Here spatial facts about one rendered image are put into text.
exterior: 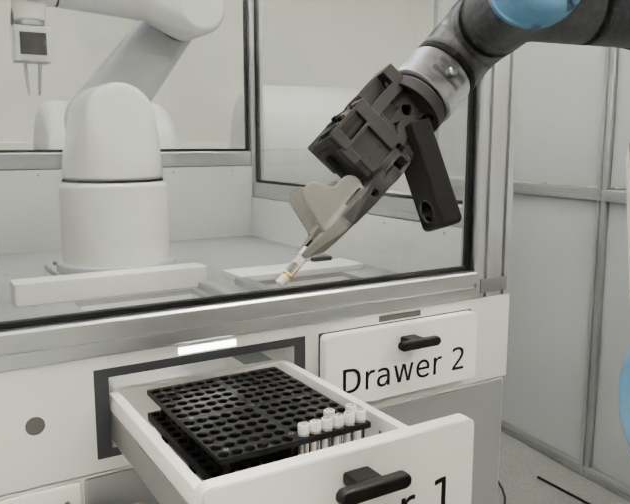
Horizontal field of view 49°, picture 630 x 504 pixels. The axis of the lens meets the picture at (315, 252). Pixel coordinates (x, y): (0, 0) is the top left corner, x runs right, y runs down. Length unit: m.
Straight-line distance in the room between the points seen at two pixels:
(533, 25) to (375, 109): 0.17
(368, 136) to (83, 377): 0.44
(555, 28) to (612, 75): 1.84
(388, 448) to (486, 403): 0.60
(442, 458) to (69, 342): 0.44
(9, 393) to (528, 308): 2.31
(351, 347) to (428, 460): 0.34
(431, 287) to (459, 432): 0.42
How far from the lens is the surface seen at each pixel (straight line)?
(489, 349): 1.22
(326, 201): 0.68
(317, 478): 0.63
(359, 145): 0.70
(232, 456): 0.70
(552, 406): 2.89
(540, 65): 2.83
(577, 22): 0.74
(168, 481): 0.73
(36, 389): 0.88
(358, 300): 1.03
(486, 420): 1.27
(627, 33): 0.78
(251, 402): 0.83
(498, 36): 0.73
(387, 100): 0.73
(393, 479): 0.64
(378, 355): 1.05
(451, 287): 1.14
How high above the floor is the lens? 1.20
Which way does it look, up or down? 9 degrees down
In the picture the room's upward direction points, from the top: straight up
